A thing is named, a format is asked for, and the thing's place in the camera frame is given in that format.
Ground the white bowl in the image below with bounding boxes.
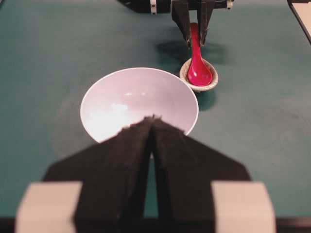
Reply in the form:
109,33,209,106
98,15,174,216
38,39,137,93
80,67,199,143

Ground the red spoon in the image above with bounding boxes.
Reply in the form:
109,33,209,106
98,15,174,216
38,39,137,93
188,23,212,86

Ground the small crackle-glaze dish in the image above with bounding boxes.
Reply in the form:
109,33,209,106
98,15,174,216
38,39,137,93
179,58,219,93

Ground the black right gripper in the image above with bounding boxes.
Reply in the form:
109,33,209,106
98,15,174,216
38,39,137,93
116,0,235,47

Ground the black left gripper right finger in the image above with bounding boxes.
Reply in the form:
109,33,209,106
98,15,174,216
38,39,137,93
152,118,276,233

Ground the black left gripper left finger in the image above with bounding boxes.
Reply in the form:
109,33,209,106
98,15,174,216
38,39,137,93
15,116,154,233

